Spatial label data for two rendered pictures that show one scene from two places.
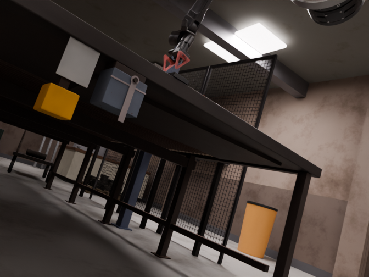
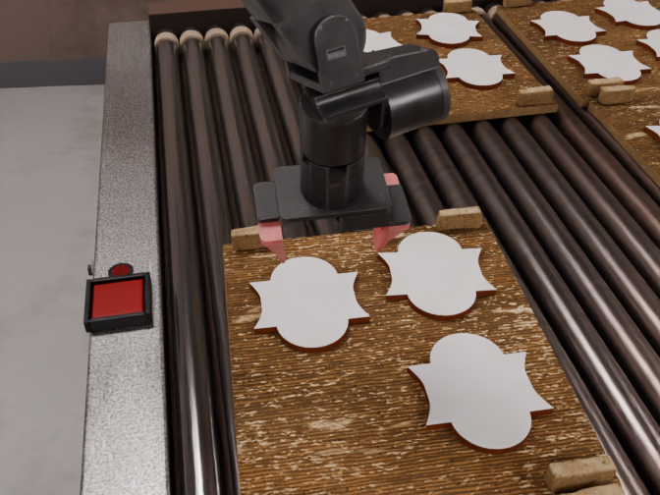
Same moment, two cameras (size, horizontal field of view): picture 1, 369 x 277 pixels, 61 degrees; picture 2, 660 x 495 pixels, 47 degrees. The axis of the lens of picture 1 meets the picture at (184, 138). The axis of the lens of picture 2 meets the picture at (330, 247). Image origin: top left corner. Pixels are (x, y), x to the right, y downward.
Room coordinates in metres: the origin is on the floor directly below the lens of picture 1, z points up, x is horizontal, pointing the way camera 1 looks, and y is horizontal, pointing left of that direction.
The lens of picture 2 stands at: (1.68, -0.36, 1.55)
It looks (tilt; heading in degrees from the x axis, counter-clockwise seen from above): 40 degrees down; 117
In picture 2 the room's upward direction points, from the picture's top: straight up
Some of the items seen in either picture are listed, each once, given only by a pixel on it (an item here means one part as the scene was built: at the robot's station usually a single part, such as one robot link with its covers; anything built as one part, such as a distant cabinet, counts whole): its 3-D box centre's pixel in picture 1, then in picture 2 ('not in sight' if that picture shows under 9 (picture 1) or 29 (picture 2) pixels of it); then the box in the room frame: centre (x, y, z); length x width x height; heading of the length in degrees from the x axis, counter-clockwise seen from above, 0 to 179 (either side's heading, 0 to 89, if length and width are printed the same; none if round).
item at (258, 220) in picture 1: (256, 228); not in sight; (4.73, -1.41, 0.36); 0.47 x 0.46 x 0.73; 120
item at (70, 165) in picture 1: (99, 172); not in sight; (8.84, 1.97, 0.42); 2.15 x 1.74 x 0.84; 122
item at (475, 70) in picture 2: not in sight; (421, 56); (1.24, 0.85, 0.94); 0.41 x 0.35 x 0.04; 129
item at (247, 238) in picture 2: not in sight; (254, 237); (1.25, 0.25, 0.95); 0.06 x 0.02 x 0.03; 36
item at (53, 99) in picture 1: (66, 78); not in sight; (0.91, 0.39, 0.74); 0.09 x 0.08 x 0.24; 129
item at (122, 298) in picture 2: not in sight; (119, 302); (1.16, 0.10, 0.92); 0.06 x 0.06 x 0.01; 39
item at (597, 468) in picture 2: not in sight; (579, 473); (1.70, 0.10, 0.95); 0.06 x 0.02 x 0.03; 36
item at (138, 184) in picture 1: (156, 122); not in sight; (3.49, 0.36, 1.20); 0.17 x 0.17 x 2.40; 39
